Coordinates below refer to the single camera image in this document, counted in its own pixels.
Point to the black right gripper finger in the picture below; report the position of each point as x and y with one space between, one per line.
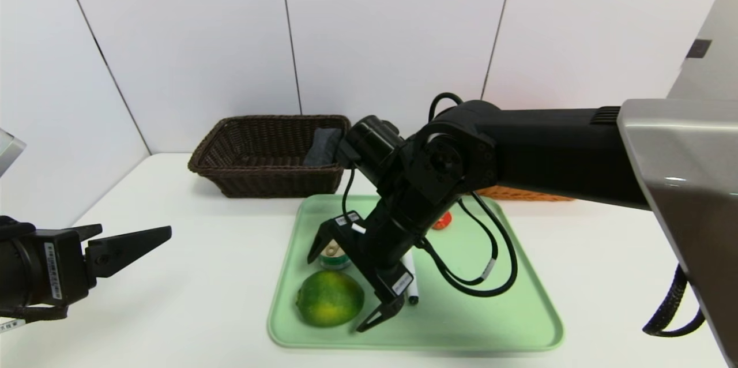
395 296
328 232

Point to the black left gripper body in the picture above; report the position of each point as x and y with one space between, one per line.
62 267

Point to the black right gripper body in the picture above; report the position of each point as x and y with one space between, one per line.
371 252

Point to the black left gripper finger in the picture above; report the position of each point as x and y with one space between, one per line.
115 252
86 232

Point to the white marker pen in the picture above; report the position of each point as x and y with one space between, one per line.
411 293

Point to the teal cat food can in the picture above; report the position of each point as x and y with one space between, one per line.
334 261

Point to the green citrus fruit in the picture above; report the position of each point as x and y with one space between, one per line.
326 299

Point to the grey sock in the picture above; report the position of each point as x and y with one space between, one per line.
323 147

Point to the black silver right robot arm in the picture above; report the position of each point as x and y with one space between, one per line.
576 149

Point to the dark brown wicker basket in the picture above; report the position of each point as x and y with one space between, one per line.
253 154

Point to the orange wicker basket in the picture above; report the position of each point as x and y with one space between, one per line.
519 195

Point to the small red strawberry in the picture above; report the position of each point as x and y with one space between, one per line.
444 221

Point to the light green plastic tray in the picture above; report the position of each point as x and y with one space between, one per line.
490 322

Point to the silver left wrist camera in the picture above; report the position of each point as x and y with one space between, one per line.
10 151

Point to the dark wall plate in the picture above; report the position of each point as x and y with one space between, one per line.
699 48

